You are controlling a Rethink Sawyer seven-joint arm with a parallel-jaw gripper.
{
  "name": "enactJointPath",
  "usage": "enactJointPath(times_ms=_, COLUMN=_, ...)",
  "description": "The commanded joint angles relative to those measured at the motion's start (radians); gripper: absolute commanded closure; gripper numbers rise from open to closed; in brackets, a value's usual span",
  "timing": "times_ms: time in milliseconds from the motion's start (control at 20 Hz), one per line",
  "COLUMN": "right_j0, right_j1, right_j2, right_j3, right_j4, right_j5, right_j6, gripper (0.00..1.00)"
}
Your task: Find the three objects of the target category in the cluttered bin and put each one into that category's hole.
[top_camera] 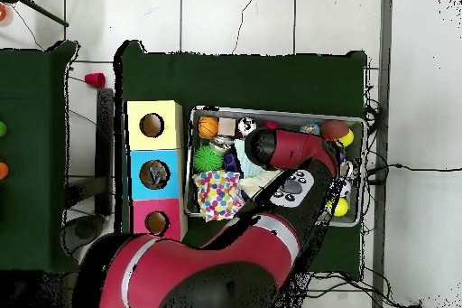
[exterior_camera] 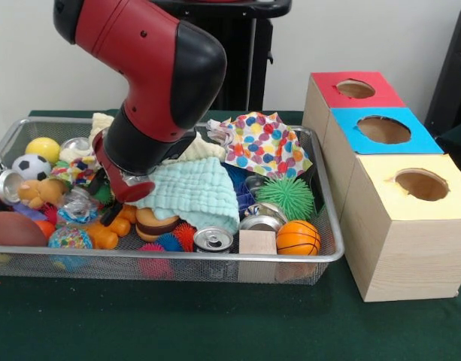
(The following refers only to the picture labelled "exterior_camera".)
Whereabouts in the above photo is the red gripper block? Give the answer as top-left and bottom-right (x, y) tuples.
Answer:
(89, 131), (156, 226)

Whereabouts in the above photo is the silver can with pull tab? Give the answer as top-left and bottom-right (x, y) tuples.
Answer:
(193, 225), (235, 253)

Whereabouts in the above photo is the cream waffle cloth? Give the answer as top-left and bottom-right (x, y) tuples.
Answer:
(59, 112), (227, 166)

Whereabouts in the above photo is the clear crinkled plastic packet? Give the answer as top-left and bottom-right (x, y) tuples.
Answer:
(56, 187), (100, 226)

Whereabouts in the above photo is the orange toy basketball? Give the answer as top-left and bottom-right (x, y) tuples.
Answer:
(276, 219), (322, 256)

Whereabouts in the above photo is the yellow ball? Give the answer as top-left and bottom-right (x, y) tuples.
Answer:
(26, 137), (61, 165)

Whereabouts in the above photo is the toy hamburger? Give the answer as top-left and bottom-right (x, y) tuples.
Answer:
(135, 206), (182, 241)

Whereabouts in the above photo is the silver mesh bin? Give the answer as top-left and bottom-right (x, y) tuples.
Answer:
(0, 116), (346, 287)

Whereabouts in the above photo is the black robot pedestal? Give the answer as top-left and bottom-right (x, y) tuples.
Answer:
(150, 0), (293, 111)

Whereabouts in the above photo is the wooden box with three holes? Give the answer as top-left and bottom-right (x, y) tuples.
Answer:
(302, 70), (461, 303)

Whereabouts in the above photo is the small soccer ball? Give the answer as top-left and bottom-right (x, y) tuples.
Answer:
(11, 153), (53, 181)

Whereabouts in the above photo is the polka-dot cloth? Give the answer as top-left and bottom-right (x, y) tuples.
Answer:
(206, 111), (314, 180)

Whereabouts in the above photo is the large green spiky ball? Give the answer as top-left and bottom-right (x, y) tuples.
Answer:
(255, 176), (314, 221)

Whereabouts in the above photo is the wooden block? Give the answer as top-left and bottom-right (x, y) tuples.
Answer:
(238, 229), (278, 255)

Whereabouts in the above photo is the dark green table cloth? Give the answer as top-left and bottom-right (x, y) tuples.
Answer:
(0, 108), (461, 361)
(436, 119), (461, 161)

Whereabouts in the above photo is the mint waffle cloth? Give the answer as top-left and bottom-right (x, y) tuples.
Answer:
(135, 156), (241, 232)

